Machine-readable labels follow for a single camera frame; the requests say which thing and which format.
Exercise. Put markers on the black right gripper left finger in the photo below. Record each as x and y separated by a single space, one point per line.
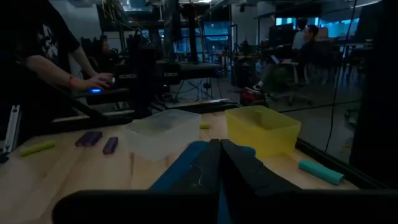
205 174

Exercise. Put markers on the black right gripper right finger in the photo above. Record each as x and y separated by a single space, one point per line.
239 174

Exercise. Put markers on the green block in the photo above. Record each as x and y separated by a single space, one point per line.
204 126
37 148

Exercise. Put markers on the clear plastic bin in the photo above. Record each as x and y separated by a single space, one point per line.
161 133

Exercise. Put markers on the teal block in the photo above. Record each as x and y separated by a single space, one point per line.
320 172

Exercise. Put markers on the purple block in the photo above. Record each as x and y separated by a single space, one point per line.
88 138
110 145

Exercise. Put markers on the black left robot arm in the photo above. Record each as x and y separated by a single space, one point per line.
141 77

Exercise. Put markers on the blue plastic bin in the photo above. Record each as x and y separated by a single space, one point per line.
183 165

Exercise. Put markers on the yellow plastic bin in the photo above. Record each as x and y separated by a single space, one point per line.
264 137

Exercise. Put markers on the red black case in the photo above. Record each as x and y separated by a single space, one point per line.
252 99

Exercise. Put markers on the black folding stand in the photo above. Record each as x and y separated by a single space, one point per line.
199 67

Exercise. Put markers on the office chair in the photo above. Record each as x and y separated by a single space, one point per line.
289 77

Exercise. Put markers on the person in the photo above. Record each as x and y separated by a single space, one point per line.
46 37
308 49

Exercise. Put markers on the dark computer monitor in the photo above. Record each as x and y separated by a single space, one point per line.
281 34

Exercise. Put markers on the black table frame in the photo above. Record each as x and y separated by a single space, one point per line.
342 168

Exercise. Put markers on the black post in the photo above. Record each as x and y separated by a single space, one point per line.
376 93

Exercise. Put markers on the aluminium profile bracket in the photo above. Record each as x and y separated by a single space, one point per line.
12 127

